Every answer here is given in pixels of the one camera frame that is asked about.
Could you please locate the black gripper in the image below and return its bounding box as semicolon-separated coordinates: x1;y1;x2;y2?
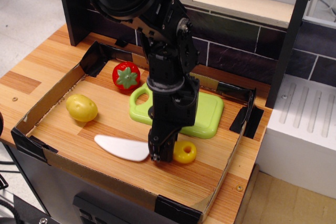
147;74;200;162

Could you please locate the yellow handled white toy knife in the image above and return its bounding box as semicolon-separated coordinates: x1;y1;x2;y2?
94;134;197;164

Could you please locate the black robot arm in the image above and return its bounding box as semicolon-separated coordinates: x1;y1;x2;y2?
90;0;200;162

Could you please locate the green plastic cutting board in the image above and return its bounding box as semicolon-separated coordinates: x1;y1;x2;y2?
129;84;224;139

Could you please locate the cardboard fence with black tape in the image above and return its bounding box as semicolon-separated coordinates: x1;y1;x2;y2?
12;42;264;223

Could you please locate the red toy tomato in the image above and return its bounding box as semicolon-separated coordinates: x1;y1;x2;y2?
112;61;141;90

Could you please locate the yellow toy potato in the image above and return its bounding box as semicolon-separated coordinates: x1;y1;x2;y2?
66;94;98;122

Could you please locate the white toy sink drainboard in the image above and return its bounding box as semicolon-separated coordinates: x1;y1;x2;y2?
256;75;335;198

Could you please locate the black shelf support panel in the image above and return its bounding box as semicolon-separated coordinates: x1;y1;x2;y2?
61;0;91;46

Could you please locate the black vertical post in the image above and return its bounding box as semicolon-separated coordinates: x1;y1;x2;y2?
266;0;309;109

